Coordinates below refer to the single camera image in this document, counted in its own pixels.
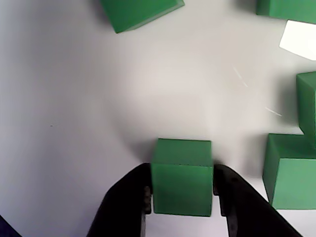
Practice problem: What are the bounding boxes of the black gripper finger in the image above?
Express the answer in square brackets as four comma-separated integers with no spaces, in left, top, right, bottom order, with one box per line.
[213,164,304,237]
[86,162,154,237]

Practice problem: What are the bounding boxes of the small green cube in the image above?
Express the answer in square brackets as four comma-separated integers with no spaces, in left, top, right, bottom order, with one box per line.
[255,0,316,25]
[262,133,316,211]
[150,138,214,217]
[296,71,316,136]
[99,0,185,35]

